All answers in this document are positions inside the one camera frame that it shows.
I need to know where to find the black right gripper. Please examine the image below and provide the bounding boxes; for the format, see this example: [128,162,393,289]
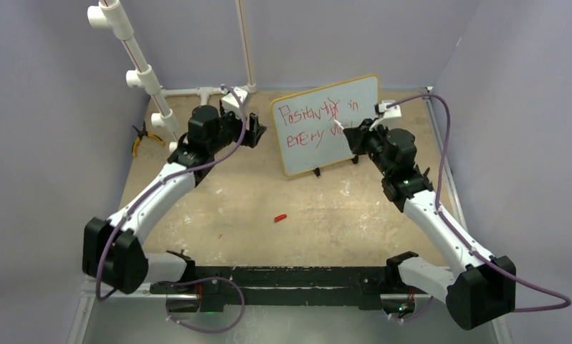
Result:
[345,118,392,177]

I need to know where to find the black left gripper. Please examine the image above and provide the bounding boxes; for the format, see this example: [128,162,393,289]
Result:
[209,100,265,156]

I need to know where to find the yellow-framed whiteboard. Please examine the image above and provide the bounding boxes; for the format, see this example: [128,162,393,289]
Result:
[270,74,380,176]

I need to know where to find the red marker cap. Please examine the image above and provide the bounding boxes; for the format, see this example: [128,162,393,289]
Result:
[274,214,287,223]

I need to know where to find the red-capped white marker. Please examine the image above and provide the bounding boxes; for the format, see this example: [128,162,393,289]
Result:
[333,119,343,131]

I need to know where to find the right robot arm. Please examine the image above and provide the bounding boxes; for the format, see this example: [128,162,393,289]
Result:
[343,119,516,330]

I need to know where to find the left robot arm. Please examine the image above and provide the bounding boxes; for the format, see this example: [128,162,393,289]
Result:
[82,105,267,294]

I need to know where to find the metal whiteboard stand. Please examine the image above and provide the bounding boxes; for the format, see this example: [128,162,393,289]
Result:
[313,155,359,177]

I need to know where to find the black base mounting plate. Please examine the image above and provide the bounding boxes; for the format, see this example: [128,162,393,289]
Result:
[149,265,432,315]

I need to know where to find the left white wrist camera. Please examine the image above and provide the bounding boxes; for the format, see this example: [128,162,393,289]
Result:
[220,87,249,118]

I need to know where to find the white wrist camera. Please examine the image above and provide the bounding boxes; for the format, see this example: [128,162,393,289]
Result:
[220,87,249,118]
[370,100,402,130]

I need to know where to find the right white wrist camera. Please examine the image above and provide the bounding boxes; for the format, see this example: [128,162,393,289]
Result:
[370,100,402,130]

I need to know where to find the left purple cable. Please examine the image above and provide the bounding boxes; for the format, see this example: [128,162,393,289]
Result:
[95,84,247,335]

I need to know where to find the yellow-handled pliers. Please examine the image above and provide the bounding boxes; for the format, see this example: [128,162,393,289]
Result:
[131,121,165,158]

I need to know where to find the white PVC pipe frame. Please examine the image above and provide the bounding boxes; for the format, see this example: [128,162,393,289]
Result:
[86,1,257,137]

